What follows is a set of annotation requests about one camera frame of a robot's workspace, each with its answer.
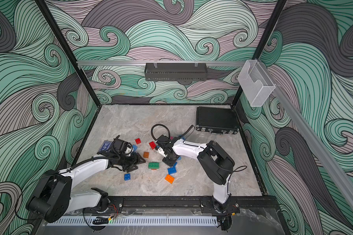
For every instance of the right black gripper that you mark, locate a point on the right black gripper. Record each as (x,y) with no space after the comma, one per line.
(170,163)

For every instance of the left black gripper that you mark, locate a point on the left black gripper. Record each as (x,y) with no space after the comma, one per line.
(136,160)

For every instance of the green long lego brick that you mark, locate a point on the green long lego brick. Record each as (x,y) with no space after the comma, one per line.
(153,165)

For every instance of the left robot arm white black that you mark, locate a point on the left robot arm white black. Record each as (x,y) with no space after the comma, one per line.
(52,197)

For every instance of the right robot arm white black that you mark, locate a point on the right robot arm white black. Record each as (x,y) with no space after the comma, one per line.
(216,163)

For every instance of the blue lego brick lower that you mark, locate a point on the blue lego brick lower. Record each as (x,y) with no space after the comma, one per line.
(172,170)

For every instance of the blue small lego brick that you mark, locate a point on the blue small lego brick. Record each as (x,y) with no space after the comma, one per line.
(127,177)

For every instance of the orange lego brick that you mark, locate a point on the orange lego brick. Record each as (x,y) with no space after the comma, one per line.
(169,178)

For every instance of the small red lego brick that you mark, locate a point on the small red lego brick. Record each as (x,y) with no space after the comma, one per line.
(138,141)

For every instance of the red lego brick centre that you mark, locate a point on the red lego brick centre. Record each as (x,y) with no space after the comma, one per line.
(152,145)

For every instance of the blue card tag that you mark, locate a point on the blue card tag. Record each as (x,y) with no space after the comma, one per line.
(106,146)

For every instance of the black case on table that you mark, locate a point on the black case on table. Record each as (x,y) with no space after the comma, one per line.
(216,120)

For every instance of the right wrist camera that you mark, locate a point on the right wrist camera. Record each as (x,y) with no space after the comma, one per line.
(161,151)

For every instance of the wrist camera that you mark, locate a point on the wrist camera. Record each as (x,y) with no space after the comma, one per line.
(121,147)
(161,151)

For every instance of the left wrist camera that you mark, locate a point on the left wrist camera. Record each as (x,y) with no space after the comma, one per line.
(121,147)

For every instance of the white slotted cable duct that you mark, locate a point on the white slotted cable duct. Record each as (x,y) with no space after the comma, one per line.
(140,221)

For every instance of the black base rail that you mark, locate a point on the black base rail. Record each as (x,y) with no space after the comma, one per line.
(205,204)

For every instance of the black perforated wall tray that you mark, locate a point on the black perforated wall tray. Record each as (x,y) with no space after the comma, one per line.
(180,72)

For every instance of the black frame post left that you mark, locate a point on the black frame post left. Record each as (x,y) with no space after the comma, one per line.
(59,36)

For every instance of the black frame post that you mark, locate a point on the black frame post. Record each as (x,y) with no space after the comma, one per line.
(59,36)
(268,27)

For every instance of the aluminium rail back wall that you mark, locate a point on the aluminium rail back wall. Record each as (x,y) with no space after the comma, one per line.
(144,62)

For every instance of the aluminium rail wall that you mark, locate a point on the aluminium rail wall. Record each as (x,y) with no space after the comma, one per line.
(291,105)
(144,62)

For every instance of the clear plastic wall bin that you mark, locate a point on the clear plastic wall bin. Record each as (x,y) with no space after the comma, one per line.
(256,82)

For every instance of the aluminium rail right wall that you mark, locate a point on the aluminium rail right wall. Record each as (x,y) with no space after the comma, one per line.
(291,105)

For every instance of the black frame post right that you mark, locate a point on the black frame post right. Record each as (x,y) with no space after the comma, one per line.
(268,27)

